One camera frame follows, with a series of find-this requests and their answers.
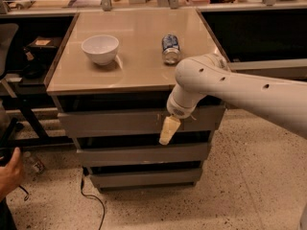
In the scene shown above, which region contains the white ceramic bowl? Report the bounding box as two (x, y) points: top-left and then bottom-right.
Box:
(82, 34), (119, 65)

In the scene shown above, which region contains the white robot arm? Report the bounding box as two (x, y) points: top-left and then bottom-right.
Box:
(167, 54), (307, 230)

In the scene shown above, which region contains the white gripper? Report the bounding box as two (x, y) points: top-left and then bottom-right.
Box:
(159, 95), (192, 146)

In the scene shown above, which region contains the grey top drawer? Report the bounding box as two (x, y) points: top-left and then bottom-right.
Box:
(58, 105), (224, 138)

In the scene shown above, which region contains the grey middle drawer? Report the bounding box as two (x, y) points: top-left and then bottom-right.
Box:
(77, 143), (211, 167)

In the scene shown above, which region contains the black box with label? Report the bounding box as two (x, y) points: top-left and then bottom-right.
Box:
(27, 36), (62, 51)

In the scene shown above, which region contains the grey drawer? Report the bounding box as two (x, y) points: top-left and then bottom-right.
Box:
(58, 105), (224, 138)
(77, 143), (211, 167)
(89, 168), (202, 189)

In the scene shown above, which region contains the person's hand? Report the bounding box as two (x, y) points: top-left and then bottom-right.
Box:
(0, 148), (24, 201)

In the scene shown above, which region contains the blue soda can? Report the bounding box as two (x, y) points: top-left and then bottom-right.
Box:
(161, 34), (180, 65)

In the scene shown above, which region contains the clear plastic bottle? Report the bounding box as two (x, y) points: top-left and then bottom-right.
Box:
(24, 151), (45, 174)

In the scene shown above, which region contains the grey drawer cabinet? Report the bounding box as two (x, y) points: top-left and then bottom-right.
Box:
(43, 7), (240, 194)

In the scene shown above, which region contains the black floor cable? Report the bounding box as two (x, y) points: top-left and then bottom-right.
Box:
(80, 167), (106, 230)

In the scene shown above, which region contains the grey bottom drawer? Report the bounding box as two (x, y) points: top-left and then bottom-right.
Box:
(89, 168), (202, 189)

